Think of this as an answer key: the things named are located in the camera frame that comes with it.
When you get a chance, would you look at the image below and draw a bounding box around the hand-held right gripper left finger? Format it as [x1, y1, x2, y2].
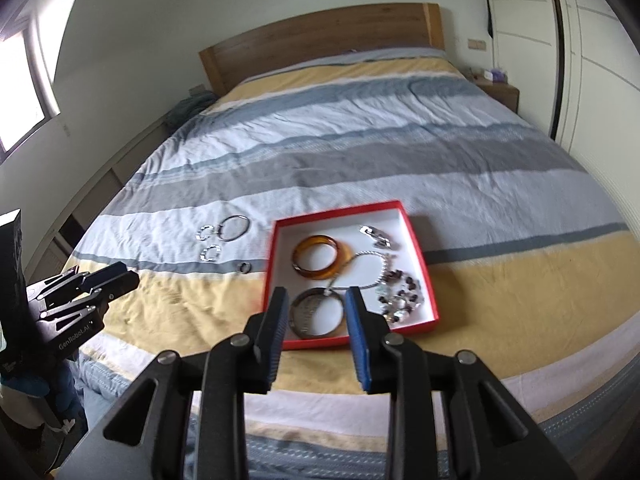
[57, 286, 291, 480]

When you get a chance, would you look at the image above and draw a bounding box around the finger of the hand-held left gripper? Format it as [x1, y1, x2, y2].
[39, 300, 109, 334]
[44, 261, 141, 302]

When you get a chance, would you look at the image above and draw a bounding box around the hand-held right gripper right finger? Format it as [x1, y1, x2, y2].
[344, 286, 581, 480]

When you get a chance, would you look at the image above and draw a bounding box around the dark green bangle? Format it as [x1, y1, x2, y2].
[287, 287, 347, 340]

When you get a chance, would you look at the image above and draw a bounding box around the brown beaded bracelet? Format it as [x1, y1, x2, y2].
[372, 267, 428, 326]

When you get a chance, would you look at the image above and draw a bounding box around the amber bangle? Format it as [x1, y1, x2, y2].
[291, 234, 353, 281]

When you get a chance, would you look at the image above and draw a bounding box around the silver bead necklace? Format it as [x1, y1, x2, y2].
[322, 250, 401, 293]

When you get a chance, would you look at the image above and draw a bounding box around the red box with white inside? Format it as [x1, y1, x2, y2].
[261, 200, 441, 352]

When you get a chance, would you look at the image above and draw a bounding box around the person's left forearm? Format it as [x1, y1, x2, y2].
[0, 370, 53, 428]

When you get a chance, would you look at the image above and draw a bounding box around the large plain silver bangle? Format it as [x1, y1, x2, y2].
[218, 215, 251, 242]

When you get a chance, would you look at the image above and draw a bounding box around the grey cloth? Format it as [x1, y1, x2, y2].
[166, 91, 217, 128]

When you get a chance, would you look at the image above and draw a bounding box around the window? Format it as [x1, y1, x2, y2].
[0, 15, 63, 161]

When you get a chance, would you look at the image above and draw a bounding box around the wooden nightstand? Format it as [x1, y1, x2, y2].
[467, 72, 521, 113]

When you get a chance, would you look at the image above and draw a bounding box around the wooden bed headboard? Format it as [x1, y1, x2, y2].
[199, 2, 446, 97]

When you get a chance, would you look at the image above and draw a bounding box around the white wardrobe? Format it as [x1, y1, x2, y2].
[475, 0, 640, 241]

